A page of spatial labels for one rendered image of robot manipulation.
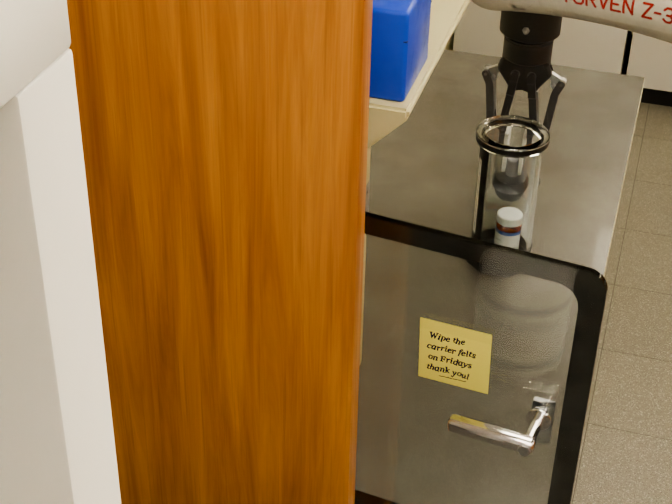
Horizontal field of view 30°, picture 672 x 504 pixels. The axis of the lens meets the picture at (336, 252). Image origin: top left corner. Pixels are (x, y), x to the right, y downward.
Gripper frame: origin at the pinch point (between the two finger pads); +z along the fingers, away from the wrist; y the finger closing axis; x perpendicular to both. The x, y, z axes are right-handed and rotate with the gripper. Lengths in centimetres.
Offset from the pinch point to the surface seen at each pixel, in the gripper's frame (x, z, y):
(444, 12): 54, -46, 3
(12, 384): 163, -85, -11
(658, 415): -68, 106, -34
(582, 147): -25.3, 11.5, -9.0
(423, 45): 69, -49, 2
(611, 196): -9.7, 11.4, -15.9
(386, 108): 77, -46, 3
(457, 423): 84, -16, -7
